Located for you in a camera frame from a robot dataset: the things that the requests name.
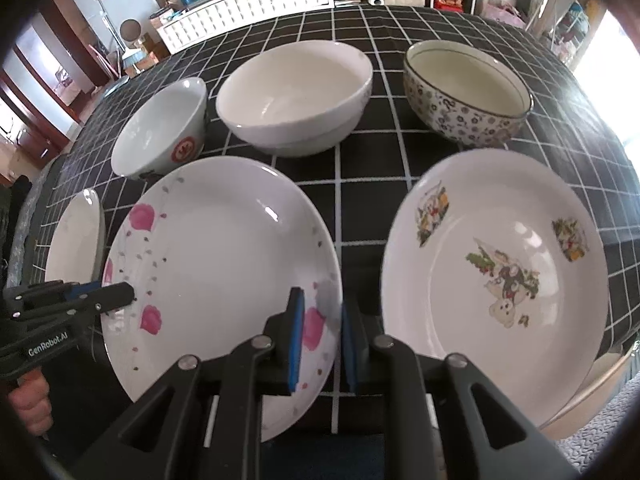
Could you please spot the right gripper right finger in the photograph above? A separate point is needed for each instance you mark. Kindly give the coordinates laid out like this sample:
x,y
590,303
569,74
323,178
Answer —
x,y
443,416

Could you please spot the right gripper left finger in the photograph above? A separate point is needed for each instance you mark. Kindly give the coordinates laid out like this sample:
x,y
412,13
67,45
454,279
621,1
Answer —
x,y
203,419

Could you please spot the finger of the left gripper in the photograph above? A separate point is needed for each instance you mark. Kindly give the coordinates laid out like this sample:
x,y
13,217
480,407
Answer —
x,y
28,297
103,299

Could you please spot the plain white plate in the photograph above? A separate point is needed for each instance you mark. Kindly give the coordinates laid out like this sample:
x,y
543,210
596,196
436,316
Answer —
x,y
77,244

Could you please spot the pink flower white plate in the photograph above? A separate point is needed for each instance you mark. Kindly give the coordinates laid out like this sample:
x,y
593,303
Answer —
x,y
213,250

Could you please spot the white bowl red emblem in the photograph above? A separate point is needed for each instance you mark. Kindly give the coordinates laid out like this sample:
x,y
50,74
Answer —
x,y
166,132

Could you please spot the cartoon print white plate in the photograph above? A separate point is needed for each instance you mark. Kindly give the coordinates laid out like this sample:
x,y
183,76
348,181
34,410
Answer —
x,y
492,255

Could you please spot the plain white bowl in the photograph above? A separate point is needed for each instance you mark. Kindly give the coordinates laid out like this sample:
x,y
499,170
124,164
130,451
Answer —
x,y
298,99

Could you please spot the floral patterned bowl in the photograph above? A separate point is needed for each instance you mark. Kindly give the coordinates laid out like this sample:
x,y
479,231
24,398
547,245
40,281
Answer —
x,y
465,94

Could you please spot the person left hand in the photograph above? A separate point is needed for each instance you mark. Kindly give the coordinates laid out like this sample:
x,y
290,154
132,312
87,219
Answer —
x,y
30,399

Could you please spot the white TV cabinet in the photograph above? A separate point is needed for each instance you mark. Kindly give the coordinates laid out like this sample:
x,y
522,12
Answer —
x,y
215,17

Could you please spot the black white grid tablecloth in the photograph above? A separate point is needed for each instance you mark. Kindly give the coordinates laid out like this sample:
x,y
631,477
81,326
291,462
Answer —
x,y
358,185

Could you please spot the pink shopping bag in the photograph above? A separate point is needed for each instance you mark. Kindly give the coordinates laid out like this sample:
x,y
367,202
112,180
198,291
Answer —
x,y
503,14

